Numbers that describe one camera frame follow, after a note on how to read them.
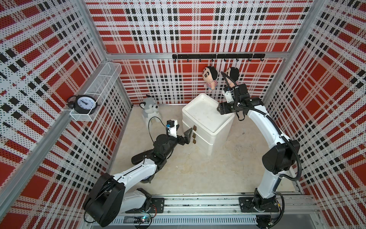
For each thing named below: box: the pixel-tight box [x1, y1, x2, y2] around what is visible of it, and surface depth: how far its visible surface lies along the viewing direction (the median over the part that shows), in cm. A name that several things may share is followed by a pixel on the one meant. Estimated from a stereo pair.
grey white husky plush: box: [139, 94, 162, 126], surface depth 100 cm
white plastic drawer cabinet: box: [182, 93, 235, 156], surface depth 84 cm
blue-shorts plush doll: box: [202, 65, 218, 91], surface depth 95 cm
